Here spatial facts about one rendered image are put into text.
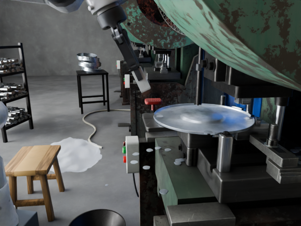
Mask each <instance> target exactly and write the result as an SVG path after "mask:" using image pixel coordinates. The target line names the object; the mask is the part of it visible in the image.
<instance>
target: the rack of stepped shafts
mask: <svg viewBox="0 0 301 226"><path fill-rule="evenodd" d="M6 48H19V54H20V61H21V63H18V59H11V58H0V101H2V102H3V103H4V105H5V106H6V104H7V103H9V102H12V101H16V100H19V99H22V98H26V105H27V111H25V108H18V107H9V106H6V107H7V108H8V113H9V117H8V119H7V122H6V123H5V125H4V126H3V127H2V128H1V133H2V138H3V143H6V142H8V139H7V133H6V130H8V129H10V128H12V127H15V126H17V125H19V124H21V123H24V122H26V121H29V126H30V129H31V130H32V129H33V128H34V126H33V119H32V112H31V105H30V96H29V89H28V82H27V75H26V66H25V59H24V52H23V45H22V43H18V45H13V46H0V49H6ZM15 74H22V76H23V83H24V88H22V84H14V83H3V80H2V77H5V76H10V75H15Z"/></svg>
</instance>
